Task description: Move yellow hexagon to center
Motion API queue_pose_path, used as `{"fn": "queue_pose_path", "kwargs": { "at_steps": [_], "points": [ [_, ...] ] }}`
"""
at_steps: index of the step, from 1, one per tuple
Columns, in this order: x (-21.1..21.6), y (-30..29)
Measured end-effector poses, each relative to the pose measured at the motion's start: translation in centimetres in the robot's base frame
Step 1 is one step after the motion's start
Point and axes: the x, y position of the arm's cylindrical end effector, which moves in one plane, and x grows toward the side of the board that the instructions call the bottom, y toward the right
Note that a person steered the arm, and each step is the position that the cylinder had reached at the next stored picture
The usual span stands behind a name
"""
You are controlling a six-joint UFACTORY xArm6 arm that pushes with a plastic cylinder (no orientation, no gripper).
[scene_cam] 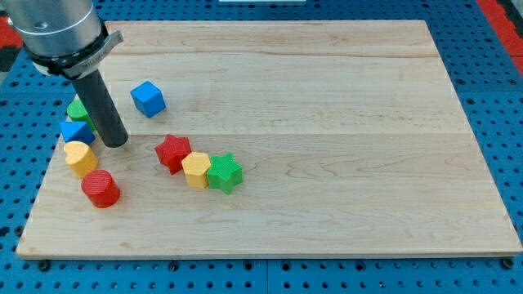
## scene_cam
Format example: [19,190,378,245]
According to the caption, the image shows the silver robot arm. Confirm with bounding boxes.
[1,0,123,80]

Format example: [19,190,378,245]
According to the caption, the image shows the yellow hexagon block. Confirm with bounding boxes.
[181,152,211,189]

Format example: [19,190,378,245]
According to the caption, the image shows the wooden board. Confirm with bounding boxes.
[16,20,522,260]

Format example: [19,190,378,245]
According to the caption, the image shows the green star block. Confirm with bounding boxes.
[207,153,243,194]

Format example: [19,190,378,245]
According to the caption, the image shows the red star block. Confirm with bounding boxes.
[154,134,192,175]

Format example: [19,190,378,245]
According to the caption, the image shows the blue cube block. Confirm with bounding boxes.
[130,81,166,118]

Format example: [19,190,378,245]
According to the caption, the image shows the red cylinder block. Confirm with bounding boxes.
[81,169,121,208]

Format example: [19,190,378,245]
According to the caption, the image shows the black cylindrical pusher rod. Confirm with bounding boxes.
[72,70,128,148]

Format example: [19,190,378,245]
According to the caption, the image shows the yellow heart block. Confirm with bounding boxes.
[64,141,99,179]

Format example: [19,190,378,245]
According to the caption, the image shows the blue triangle block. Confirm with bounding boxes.
[60,121,96,145]

